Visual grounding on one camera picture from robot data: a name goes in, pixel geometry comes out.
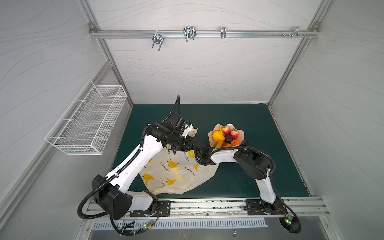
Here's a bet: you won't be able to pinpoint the yellow banana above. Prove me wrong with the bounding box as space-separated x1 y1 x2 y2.
215 126 224 148

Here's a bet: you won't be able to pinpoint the pink wavy fruit plate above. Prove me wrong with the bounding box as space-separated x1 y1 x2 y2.
208 124 245 149

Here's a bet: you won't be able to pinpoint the aluminium crossbar rail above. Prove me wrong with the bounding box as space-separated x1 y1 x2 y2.
90 29 321 39

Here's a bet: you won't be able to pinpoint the metal hook clamp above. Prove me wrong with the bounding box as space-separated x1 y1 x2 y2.
183 26 197 42
152 33 164 51

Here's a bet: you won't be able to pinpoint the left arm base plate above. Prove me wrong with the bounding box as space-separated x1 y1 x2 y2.
130 200 171 217

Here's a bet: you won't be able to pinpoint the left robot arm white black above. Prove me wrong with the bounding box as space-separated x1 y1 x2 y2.
77 97 202 220

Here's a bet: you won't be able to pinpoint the metal ring clamp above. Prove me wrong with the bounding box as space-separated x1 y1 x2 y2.
221 27 227 39

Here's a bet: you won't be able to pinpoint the white wire basket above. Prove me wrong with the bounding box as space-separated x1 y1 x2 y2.
45 80 127 156

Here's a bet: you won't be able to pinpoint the red apple left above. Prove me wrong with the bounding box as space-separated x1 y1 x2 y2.
222 125 232 135

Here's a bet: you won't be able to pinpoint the red apple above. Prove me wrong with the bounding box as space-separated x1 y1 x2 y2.
222 125 232 135
231 129 239 140

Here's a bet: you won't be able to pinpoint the left base cable bundle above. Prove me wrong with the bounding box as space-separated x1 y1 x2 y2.
109 206 161 237

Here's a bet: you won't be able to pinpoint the orange tangerine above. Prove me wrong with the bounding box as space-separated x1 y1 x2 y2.
231 140 241 147

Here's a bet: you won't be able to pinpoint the metal bracket clamp right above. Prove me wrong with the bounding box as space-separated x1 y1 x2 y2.
282 27 309 39

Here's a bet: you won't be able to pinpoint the green table mat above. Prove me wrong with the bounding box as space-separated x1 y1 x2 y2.
101 103 310 199

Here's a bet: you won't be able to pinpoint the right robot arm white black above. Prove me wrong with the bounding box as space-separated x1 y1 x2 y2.
193 145 288 215

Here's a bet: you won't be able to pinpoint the dark purple plum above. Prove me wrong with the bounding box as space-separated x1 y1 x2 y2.
224 135 234 144

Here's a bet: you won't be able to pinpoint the cream banana print plastic bag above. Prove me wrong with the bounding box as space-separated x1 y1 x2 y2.
139 145 219 196

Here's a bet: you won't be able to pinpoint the red apple right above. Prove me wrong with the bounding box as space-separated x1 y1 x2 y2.
231 129 239 140

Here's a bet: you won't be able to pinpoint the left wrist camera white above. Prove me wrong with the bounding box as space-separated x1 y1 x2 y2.
182 124 194 138

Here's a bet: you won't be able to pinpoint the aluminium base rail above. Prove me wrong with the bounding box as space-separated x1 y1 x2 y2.
83 196 330 221

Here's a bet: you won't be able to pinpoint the yellow pear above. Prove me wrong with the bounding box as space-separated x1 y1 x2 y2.
212 131 225 142

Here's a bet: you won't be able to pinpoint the metal hook clamp middle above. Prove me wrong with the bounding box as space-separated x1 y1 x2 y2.
183 26 197 42

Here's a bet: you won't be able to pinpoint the right base cable coil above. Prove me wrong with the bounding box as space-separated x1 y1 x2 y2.
278 203 302 234

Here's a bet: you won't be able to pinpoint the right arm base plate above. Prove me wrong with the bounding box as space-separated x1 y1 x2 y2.
244 199 288 216

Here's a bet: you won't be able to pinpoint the metal hook clamp left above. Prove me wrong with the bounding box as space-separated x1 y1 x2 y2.
152 33 164 51

